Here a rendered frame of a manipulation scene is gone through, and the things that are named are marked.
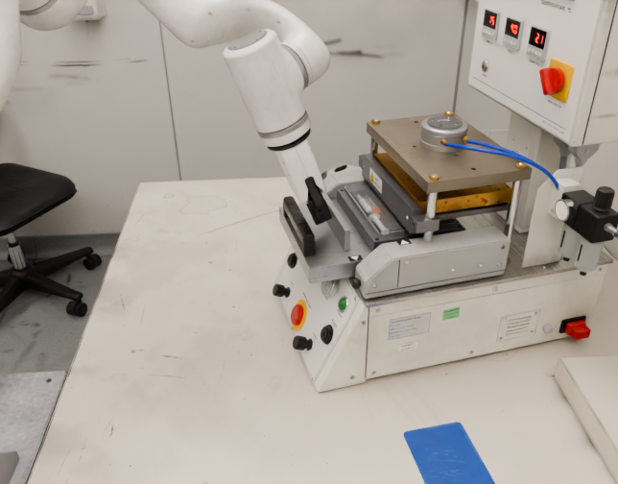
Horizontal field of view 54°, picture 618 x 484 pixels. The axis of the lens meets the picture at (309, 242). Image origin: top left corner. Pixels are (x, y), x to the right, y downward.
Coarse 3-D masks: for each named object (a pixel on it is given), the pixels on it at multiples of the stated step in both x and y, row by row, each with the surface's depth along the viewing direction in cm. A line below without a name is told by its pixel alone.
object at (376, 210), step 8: (360, 184) 115; (368, 184) 115; (352, 192) 112; (360, 192) 112; (368, 192) 112; (360, 200) 110; (368, 200) 110; (376, 200) 110; (368, 208) 107; (376, 208) 107; (384, 208) 107; (368, 216) 104; (376, 216) 104; (384, 216) 104; (392, 216) 104; (376, 224) 102; (384, 224) 102; (392, 224) 102; (400, 224) 102; (384, 232) 100
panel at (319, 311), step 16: (288, 272) 125; (304, 288) 116; (320, 288) 111; (352, 288) 100; (288, 304) 121; (304, 304) 114; (320, 304) 109; (336, 304) 104; (352, 304) 99; (288, 320) 119; (304, 320) 113; (320, 320) 108; (336, 320) 103; (304, 336) 112; (320, 336) 106; (336, 336) 101; (304, 352) 110; (320, 352) 105; (320, 368) 104
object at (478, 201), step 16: (384, 160) 111; (400, 176) 105; (416, 192) 100; (448, 192) 100; (464, 192) 100; (480, 192) 100; (496, 192) 100; (448, 208) 99; (464, 208) 101; (480, 208) 101; (496, 208) 102
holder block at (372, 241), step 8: (344, 192) 114; (344, 200) 112; (344, 208) 113; (352, 208) 109; (352, 216) 108; (360, 216) 106; (360, 224) 105; (456, 224) 104; (360, 232) 105; (368, 232) 102; (440, 232) 102; (448, 232) 102; (368, 240) 101; (376, 240) 99; (384, 240) 99; (392, 240) 100
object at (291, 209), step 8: (288, 200) 109; (288, 208) 107; (296, 208) 106; (288, 216) 108; (296, 216) 103; (296, 224) 102; (304, 224) 101; (304, 232) 99; (312, 232) 99; (304, 240) 98; (312, 240) 99; (304, 248) 99; (312, 248) 99
